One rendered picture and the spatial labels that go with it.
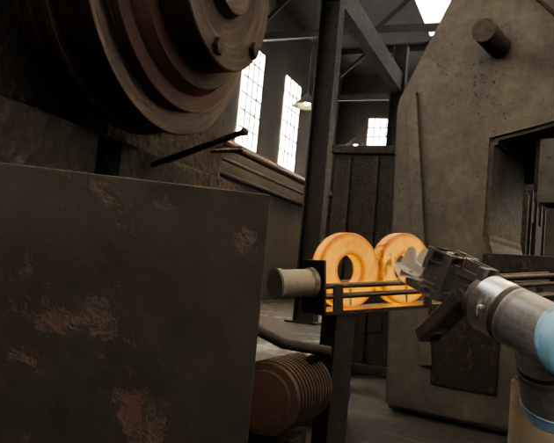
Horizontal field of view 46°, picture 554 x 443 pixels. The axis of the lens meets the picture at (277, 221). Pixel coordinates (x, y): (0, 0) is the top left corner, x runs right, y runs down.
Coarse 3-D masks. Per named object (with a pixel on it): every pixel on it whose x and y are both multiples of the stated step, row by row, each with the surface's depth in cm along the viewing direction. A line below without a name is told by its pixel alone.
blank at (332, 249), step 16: (336, 240) 131; (352, 240) 133; (320, 256) 130; (336, 256) 131; (352, 256) 135; (368, 256) 136; (336, 272) 131; (368, 272) 136; (352, 288) 133; (368, 288) 135; (352, 304) 133
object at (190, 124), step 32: (64, 0) 82; (96, 0) 81; (64, 32) 84; (96, 32) 81; (96, 64) 86; (128, 64) 88; (96, 96) 92; (128, 96) 88; (160, 128) 96; (192, 128) 104
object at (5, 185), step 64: (0, 192) 28; (64, 192) 28; (128, 192) 29; (192, 192) 30; (0, 256) 28; (64, 256) 28; (128, 256) 29; (192, 256) 29; (256, 256) 30; (0, 320) 27; (64, 320) 28; (128, 320) 29; (192, 320) 29; (256, 320) 30; (0, 384) 27; (64, 384) 28; (128, 384) 28; (192, 384) 29
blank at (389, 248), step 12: (384, 240) 140; (396, 240) 140; (408, 240) 142; (384, 252) 138; (396, 252) 140; (384, 264) 138; (384, 276) 138; (384, 288) 138; (396, 288) 140; (408, 288) 142; (384, 300) 142; (396, 300) 140; (408, 300) 141
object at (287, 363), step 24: (264, 360) 114; (288, 360) 117; (264, 384) 110; (288, 384) 110; (312, 384) 117; (264, 408) 110; (288, 408) 109; (312, 408) 116; (264, 432) 111; (288, 432) 116
